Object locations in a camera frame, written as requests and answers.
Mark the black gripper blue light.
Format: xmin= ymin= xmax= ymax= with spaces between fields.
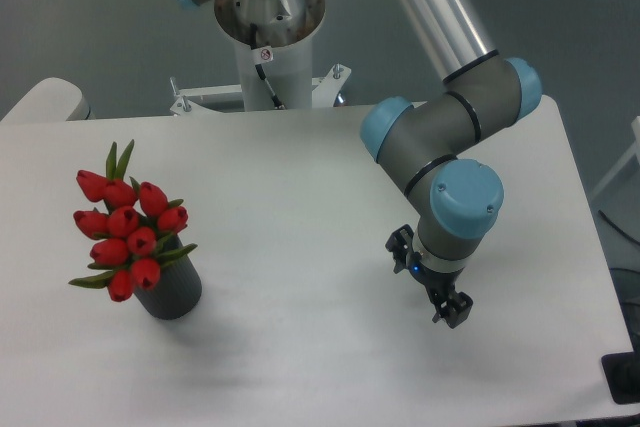
xmin=385 ymin=225 xmax=473 ymax=329

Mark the red tulip bouquet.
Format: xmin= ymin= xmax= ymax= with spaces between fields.
xmin=68 ymin=141 xmax=197 ymax=302

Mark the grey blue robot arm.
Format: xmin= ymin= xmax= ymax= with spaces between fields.
xmin=178 ymin=0 xmax=542 ymax=327

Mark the dark grey ribbed vase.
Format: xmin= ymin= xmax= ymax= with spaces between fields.
xmin=131 ymin=254 xmax=202 ymax=320

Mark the black box at table corner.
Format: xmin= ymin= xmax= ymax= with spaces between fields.
xmin=601 ymin=352 xmax=639 ymax=405

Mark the white furniture leg right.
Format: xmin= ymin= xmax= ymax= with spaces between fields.
xmin=587 ymin=117 xmax=639 ymax=202

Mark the white chair edge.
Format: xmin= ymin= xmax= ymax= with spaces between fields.
xmin=1 ymin=77 xmax=95 ymax=125

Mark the black cable on floor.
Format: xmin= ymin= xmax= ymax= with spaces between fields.
xmin=598 ymin=209 xmax=640 ymax=244

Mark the white metal base frame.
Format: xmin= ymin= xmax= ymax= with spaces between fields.
xmin=169 ymin=63 xmax=352 ymax=116

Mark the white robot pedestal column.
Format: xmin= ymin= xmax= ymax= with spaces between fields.
xmin=214 ymin=0 xmax=325 ymax=111

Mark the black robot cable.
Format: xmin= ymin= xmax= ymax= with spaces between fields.
xmin=248 ymin=22 xmax=287 ymax=111

